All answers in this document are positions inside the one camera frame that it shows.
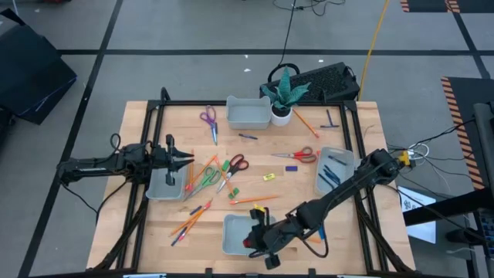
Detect white printed sheet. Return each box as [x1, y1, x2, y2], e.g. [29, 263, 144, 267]
[397, 186, 438, 245]

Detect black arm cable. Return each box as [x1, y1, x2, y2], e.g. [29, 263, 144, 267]
[57, 179, 132, 226]
[300, 227, 330, 259]

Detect black metal table frame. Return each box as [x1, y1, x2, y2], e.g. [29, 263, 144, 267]
[91, 86, 416, 276]

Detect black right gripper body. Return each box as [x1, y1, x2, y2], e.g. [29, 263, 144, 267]
[253, 207, 296, 271]

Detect black floor cable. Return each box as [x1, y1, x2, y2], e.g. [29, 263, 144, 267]
[277, 0, 298, 66]

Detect black mat with orange stripes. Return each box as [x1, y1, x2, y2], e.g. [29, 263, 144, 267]
[400, 0, 494, 14]
[441, 76, 494, 190]

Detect red handled scissors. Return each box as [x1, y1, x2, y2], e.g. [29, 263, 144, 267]
[271, 146, 317, 164]

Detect yellow floor cable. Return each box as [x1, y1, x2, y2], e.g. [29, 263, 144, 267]
[357, 0, 391, 101]

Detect black metal beam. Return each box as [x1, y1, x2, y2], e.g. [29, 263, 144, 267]
[403, 188, 494, 227]

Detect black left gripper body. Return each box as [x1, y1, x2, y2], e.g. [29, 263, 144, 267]
[150, 134, 183, 188]

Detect red and black scissors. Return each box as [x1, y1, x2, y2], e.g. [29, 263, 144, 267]
[216, 154, 250, 194]

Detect green handled scissors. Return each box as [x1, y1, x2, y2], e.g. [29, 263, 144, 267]
[184, 166, 222, 202]

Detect purple handled scissors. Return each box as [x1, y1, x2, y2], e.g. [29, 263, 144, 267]
[199, 105, 219, 147]

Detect black perforated case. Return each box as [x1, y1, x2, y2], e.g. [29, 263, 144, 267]
[259, 61, 361, 104]

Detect green plant in white pot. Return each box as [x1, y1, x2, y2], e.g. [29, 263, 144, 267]
[260, 66, 312, 127]

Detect white cable coil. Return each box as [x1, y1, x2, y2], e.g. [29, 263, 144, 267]
[408, 142, 431, 160]

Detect black cable tangle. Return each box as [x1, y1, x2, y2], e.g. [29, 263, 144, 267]
[272, 0, 347, 17]

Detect large black box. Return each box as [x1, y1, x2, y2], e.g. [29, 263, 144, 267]
[0, 8, 78, 125]

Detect grey metal post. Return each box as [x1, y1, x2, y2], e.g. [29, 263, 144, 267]
[472, 102, 494, 186]

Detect grey plastic bin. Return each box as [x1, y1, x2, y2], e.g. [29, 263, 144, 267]
[225, 95, 272, 131]
[222, 214, 279, 257]
[313, 146, 356, 196]
[145, 165, 187, 202]

